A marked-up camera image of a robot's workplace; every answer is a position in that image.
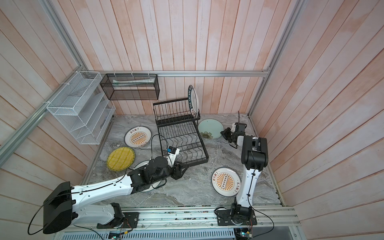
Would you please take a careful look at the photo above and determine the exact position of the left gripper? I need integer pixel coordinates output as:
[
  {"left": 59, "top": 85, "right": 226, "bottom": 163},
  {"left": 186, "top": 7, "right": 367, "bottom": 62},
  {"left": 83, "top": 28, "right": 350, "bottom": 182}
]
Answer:
[{"left": 151, "top": 160, "right": 190, "bottom": 184}]

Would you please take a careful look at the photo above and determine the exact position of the mint green flower plate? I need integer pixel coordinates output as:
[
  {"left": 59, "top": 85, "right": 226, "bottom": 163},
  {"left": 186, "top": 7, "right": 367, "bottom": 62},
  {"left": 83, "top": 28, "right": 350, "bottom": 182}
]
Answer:
[{"left": 198, "top": 119, "right": 224, "bottom": 139}]

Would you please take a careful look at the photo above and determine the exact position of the green rim white plate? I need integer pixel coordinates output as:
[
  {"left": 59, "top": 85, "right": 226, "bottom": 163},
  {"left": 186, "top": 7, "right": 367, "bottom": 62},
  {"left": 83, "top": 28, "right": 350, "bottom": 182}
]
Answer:
[{"left": 188, "top": 85, "right": 199, "bottom": 118}]

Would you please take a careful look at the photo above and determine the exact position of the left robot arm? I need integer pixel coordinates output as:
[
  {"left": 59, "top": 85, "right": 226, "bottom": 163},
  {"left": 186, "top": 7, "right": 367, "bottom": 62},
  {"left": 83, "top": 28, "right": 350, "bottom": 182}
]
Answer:
[{"left": 43, "top": 156, "right": 186, "bottom": 235}]

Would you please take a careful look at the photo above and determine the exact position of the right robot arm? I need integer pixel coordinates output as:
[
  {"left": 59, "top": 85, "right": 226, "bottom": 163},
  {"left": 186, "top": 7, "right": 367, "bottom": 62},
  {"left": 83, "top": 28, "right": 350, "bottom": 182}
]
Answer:
[{"left": 221, "top": 122, "right": 269, "bottom": 225}]

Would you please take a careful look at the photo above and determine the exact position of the black two-tier dish rack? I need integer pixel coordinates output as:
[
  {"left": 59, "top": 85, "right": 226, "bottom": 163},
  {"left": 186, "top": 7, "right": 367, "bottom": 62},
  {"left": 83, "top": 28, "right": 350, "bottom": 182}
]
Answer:
[{"left": 153, "top": 98, "right": 209, "bottom": 168}]

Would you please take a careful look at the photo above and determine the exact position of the white plate green clover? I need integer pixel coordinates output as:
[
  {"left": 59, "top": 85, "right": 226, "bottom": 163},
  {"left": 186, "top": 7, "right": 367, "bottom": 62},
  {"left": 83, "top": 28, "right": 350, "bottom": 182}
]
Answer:
[{"left": 133, "top": 160, "right": 162, "bottom": 192}]

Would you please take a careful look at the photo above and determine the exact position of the orange sunburst plate left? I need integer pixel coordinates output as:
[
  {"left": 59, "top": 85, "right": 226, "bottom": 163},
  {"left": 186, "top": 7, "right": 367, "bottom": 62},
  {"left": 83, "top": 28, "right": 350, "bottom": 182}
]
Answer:
[{"left": 124, "top": 126, "right": 152, "bottom": 148}]

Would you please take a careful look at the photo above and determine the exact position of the orange sunburst plate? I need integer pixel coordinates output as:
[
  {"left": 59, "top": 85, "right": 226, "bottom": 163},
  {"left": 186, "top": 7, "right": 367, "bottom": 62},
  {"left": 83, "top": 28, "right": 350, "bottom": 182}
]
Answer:
[
  {"left": 124, "top": 126, "right": 152, "bottom": 148},
  {"left": 211, "top": 167, "right": 241, "bottom": 198}
]

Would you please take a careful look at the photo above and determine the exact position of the yellow round plate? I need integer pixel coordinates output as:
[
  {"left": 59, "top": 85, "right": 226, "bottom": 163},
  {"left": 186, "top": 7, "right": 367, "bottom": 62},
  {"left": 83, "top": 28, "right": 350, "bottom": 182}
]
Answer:
[{"left": 107, "top": 147, "right": 136, "bottom": 172}]

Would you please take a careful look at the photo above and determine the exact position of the orange sunburst plate right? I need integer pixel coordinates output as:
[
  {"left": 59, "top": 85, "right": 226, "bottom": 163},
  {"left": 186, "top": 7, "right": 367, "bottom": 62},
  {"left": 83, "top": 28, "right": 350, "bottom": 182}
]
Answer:
[{"left": 211, "top": 167, "right": 241, "bottom": 198}]

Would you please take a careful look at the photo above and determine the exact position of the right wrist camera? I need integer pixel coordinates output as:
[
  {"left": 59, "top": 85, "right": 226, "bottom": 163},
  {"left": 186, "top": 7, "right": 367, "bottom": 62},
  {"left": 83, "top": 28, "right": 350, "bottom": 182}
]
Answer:
[{"left": 235, "top": 123, "right": 247, "bottom": 136}]

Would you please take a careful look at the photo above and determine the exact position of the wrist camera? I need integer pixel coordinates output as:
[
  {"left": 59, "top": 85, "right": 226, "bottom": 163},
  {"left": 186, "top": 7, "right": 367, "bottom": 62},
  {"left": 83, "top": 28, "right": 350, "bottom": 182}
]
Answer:
[
  {"left": 235, "top": 123, "right": 247, "bottom": 136},
  {"left": 167, "top": 146, "right": 180, "bottom": 167}
]

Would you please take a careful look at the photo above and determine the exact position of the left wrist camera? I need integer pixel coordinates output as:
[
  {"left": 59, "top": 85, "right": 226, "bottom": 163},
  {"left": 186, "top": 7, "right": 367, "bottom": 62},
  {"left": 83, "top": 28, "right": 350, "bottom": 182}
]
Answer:
[{"left": 167, "top": 146, "right": 180, "bottom": 167}]

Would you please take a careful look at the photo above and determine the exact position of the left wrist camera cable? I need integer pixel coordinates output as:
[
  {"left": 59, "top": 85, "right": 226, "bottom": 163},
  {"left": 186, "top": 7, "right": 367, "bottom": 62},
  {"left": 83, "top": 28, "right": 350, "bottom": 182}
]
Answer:
[{"left": 149, "top": 133, "right": 170, "bottom": 164}]

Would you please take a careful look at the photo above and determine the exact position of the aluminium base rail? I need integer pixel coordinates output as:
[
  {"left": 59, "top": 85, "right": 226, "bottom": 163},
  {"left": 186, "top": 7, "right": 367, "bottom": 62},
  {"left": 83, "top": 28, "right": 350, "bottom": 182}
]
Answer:
[{"left": 59, "top": 205, "right": 301, "bottom": 234}]

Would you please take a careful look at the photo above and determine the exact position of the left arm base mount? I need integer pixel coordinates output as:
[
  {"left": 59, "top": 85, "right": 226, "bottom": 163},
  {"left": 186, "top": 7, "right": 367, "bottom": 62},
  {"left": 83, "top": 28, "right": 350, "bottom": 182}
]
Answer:
[{"left": 97, "top": 212, "right": 140, "bottom": 229}]

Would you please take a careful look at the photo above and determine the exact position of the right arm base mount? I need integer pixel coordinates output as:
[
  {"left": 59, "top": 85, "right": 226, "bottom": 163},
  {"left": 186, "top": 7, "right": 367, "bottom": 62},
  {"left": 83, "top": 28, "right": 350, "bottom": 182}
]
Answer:
[{"left": 214, "top": 208, "right": 258, "bottom": 226}]

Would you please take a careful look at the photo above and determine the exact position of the black mesh wall basket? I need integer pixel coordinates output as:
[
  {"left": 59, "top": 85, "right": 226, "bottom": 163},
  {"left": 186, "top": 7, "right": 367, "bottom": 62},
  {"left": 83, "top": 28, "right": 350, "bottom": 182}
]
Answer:
[{"left": 100, "top": 73, "right": 160, "bottom": 101}]

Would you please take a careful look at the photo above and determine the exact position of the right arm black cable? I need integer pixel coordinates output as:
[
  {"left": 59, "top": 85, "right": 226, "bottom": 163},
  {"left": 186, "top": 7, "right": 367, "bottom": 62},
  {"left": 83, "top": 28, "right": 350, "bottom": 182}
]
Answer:
[{"left": 248, "top": 206, "right": 275, "bottom": 239}]

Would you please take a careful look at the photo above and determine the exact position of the white wire mesh shelf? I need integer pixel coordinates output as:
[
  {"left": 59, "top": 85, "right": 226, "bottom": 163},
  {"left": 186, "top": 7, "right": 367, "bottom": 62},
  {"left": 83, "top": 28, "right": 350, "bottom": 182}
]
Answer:
[{"left": 47, "top": 71, "right": 116, "bottom": 145}]

